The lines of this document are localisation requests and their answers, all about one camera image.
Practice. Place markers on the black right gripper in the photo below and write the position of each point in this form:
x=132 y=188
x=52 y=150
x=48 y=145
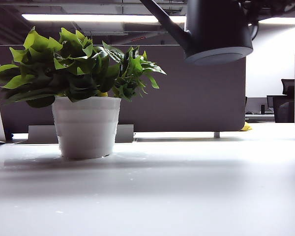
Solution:
x=275 y=7

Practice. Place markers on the dark grey watering can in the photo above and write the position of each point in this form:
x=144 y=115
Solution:
x=216 y=29

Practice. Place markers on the green leafy plant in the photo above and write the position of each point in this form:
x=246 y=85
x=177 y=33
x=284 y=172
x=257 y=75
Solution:
x=71 y=66

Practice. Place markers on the white plastic plant pot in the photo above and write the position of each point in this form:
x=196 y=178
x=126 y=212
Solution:
x=87 y=127

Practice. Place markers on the black office chair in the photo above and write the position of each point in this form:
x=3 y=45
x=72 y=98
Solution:
x=286 y=103

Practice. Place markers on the yellow soft object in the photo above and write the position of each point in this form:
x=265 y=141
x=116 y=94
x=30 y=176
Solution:
x=247 y=126

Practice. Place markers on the large grey desk partition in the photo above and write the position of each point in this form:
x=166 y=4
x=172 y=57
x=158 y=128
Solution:
x=186 y=98

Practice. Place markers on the metal partition foot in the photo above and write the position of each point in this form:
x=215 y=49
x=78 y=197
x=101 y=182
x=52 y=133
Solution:
x=216 y=134

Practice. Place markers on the long ceiling light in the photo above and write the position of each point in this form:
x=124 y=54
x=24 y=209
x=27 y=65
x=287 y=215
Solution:
x=100 y=18

